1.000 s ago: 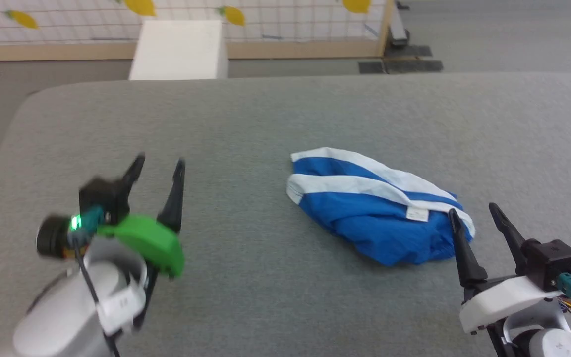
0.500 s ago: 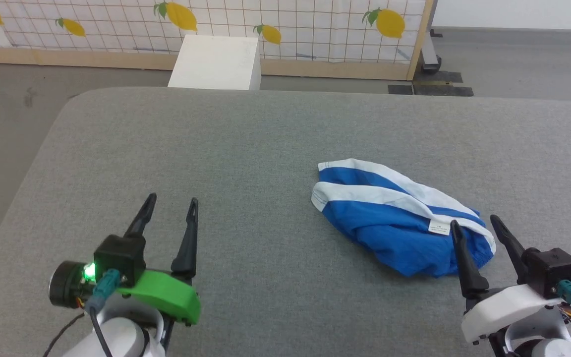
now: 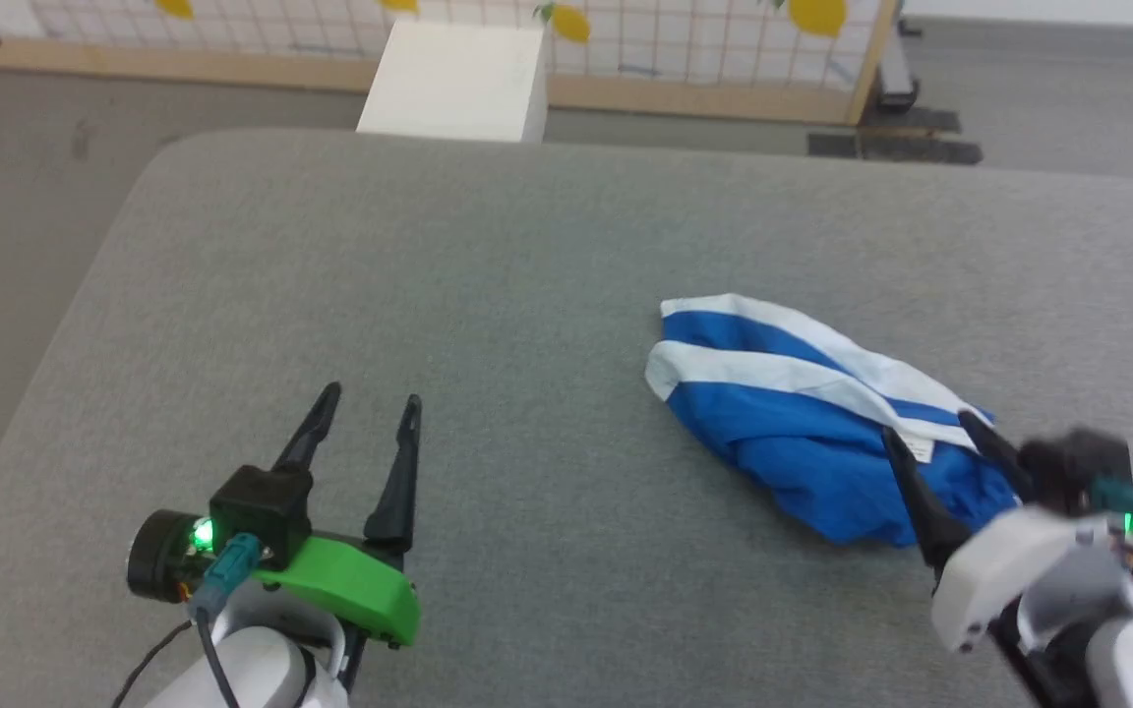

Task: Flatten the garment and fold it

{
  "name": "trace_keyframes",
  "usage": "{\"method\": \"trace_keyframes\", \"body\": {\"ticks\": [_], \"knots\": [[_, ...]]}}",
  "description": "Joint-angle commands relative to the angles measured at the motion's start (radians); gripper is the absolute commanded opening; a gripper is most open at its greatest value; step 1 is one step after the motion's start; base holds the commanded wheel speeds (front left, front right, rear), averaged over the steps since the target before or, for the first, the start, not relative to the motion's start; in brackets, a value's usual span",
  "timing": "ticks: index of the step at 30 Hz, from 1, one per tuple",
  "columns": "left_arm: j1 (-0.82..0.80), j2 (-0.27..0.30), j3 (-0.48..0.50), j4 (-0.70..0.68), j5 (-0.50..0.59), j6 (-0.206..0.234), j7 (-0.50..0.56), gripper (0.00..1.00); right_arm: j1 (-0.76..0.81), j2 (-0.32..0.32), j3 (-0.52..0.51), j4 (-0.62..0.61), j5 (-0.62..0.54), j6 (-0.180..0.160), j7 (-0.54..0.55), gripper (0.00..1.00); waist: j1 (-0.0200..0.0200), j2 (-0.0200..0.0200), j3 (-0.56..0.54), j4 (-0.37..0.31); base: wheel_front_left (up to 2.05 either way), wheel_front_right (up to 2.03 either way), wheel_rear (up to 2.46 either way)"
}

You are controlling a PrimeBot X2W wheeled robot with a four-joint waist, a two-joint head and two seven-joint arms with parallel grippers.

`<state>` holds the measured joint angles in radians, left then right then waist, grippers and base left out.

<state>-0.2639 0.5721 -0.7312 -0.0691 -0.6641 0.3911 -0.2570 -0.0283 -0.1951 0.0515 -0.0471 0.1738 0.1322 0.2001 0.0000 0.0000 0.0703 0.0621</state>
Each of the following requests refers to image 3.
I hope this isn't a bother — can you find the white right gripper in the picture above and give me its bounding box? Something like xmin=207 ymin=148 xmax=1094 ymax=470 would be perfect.
xmin=882 ymin=410 xmax=1133 ymax=656

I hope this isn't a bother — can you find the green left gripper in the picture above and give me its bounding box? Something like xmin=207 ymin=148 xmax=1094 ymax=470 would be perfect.
xmin=254 ymin=382 xmax=423 ymax=648

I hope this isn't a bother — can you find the blue and white garment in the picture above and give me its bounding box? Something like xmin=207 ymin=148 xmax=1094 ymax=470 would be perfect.
xmin=644 ymin=292 xmax=1026 ymax=549

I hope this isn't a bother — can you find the grey fabric sofa cushion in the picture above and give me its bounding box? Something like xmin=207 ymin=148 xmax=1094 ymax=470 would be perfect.
xmin=0 ymin=127 xmax=1133 ymax=708

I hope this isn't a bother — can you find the black floor mat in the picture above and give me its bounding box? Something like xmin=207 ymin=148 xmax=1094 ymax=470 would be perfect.
xmin=806 ymin=133 xmax=984 ymax=166
xmin=864 ymin=106 xmax=963 ymax=136

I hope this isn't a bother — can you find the white box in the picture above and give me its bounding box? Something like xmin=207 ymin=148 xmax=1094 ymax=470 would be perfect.
xmin=356 ymin=21 xmax=551 ymax=146

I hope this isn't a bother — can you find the black stand foot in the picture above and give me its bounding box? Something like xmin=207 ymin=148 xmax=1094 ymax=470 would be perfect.
xmin=873 ymin=39 xmax=922 ymax=114

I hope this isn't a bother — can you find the wooden framed grid partition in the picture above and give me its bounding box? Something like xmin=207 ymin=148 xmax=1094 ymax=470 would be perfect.
xmin=0 ymin=0 xmax=904 ymax=128

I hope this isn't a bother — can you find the black cable with teal plug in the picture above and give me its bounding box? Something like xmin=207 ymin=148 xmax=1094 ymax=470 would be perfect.
xmin=112 ymin=534 xmax=265 ymax=708

